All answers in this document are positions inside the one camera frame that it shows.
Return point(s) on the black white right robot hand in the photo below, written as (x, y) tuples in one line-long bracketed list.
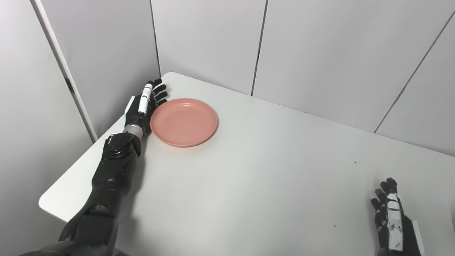
[(394, 227)]

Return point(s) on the pink round plate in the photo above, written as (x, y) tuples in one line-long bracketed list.
[(183, 122)]

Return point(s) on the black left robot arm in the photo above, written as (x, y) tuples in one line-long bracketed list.
[(112, 177)]

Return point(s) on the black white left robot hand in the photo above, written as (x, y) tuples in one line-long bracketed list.
[(140, 110)]

